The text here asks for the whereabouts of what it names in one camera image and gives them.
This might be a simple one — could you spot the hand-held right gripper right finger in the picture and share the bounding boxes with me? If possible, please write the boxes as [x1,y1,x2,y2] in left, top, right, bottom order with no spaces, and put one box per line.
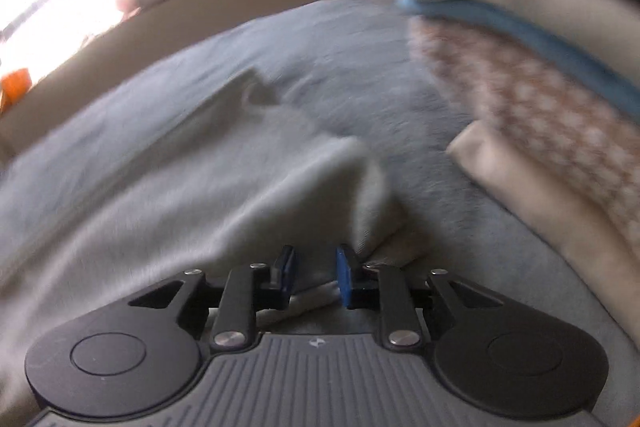
[336,243,505,353]

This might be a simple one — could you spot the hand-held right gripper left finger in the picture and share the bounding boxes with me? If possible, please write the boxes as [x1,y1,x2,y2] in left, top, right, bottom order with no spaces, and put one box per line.
[129,245,297,353]

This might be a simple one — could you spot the grey sweatpants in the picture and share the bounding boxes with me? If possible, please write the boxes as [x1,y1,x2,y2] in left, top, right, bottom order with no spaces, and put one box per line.
[0,67,407,413]

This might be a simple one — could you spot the cream cloth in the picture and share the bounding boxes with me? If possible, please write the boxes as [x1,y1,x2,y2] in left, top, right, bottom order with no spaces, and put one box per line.
[446,122,640,308]

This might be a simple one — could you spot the grey bed blanket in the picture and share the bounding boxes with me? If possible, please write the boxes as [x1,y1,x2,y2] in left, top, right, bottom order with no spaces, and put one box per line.
[0,0,640,427]

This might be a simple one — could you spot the blue cloth band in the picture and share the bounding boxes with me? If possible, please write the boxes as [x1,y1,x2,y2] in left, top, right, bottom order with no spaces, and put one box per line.
[397,0,640,114]

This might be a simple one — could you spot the orange bag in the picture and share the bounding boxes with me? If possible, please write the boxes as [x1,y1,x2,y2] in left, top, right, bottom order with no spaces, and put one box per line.
[0,68,33,114]

